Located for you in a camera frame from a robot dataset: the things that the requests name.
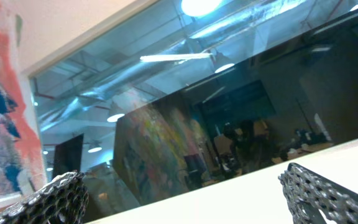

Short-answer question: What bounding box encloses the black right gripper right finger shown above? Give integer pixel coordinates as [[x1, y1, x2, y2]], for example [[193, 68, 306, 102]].
[[278, 163, 358, 224]]

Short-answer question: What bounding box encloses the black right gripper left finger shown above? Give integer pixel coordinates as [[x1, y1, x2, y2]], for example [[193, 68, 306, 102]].
[[0, 171, 89, 224]]

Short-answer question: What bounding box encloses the colourful wall mural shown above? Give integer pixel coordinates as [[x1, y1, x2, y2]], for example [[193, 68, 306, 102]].
[[0, 1, 46, 198]]

